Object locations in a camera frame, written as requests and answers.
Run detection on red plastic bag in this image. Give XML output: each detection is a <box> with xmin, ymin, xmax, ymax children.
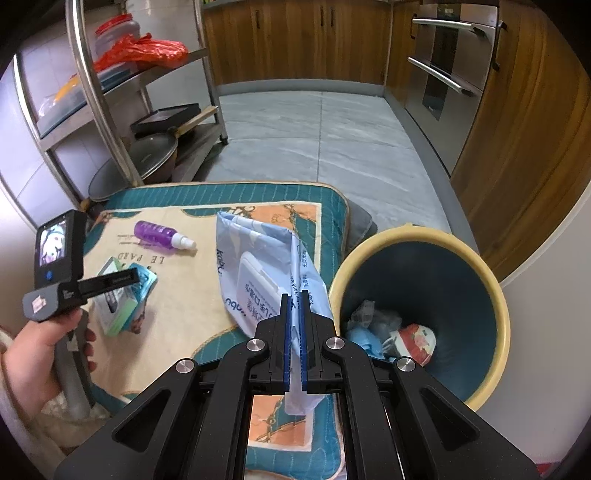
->
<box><xmin>93</xmin><ymin>33</ymin><xmax>189</xmax><ymax>73</ymax></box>

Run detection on barcode snack wrapper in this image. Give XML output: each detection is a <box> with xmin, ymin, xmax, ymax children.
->
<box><xmin>346</xmin><ymin>300</ymin><xmax>403</xmax><ymax>341</ymax></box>

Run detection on wooden kitchen cabinets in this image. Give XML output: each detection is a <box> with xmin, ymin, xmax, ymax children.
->
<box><xmin>197</xmin><ymin>1</ymin><xmax>590</xmax><ymax>279</ymax></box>

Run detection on stainless steel oven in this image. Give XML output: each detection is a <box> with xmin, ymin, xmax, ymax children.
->
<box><xmin>406</xmin><ymin>3</ymin><xmax>498</xmax><ymax>174</ymax></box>

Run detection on teal orange patterned mat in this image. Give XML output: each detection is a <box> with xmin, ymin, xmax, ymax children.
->
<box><xmin>82</xmin><ymin>181</ymin><xmax>351</xmax><ymax>480</ymax></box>

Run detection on red white wrapper in bin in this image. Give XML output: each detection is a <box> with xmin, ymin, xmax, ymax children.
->
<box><xmin>391</xmin><ymin>324</ymin><xmax>437</xmax><ymax>367</ymax></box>

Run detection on teal foil packet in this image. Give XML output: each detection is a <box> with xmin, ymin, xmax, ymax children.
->
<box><xmin>123</xmin><ymin>263</ymin><xmax>157</xmax><ymax>334</ymax></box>

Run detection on purple spray bottle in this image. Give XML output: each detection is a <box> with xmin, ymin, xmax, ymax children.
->
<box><xmin>133</xmin><ymin>221</ymin><xmax>197</xmax><ymax>251</ymax></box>

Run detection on black box on rack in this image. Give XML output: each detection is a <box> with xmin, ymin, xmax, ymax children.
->
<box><xmin>130</xmin><ymin>103</ymin><xmax>201</xmax><ymax>139</ymax></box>

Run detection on teal yellow-rimmed trash bin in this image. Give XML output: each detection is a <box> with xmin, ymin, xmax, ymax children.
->
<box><xmin>329</xmin><ymin>224</ymin><xmax>511</xmax><ymax>411</ymax></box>

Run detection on light blue wet wipes pack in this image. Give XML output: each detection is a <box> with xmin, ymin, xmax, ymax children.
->
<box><xmin>216</xmin><ymin>212</ymin><xmax>332</xmax><ymax>416</ymax></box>

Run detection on wooden cutting board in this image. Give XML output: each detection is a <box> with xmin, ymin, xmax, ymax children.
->
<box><xmin>174</xmin><ymin>106</ymin><xmax>218</xmax><ymax>138</ymax></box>

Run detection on dark pan lid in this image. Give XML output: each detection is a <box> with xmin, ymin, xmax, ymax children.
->
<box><xmin>88</xmin><ymin>133</ymin><xmax>178</xmax><ymax>202</ymax></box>

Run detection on blue face mask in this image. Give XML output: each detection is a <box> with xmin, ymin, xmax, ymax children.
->
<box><xmin>346</xmin><ymin>327</ymin><xmax>386</xmax><ymax>360</ymax></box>

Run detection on stainless steel rack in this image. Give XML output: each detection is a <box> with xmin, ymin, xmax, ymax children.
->
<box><xmin>1</xmin><ymin>22</ymin><xmax>218</xmax><ymax>223</ymax></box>

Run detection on white medicine box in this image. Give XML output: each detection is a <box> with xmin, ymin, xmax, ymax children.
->
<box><xmin>93</xmin><ymin>286</ymin><xmax>138</xmax><ymax>336</ymax></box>

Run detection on person's left hand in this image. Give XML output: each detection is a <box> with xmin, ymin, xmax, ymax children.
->
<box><xmin>1</xmin><ymin>309</ymin><xmax>84</xmax><ymax>425</ymax></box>

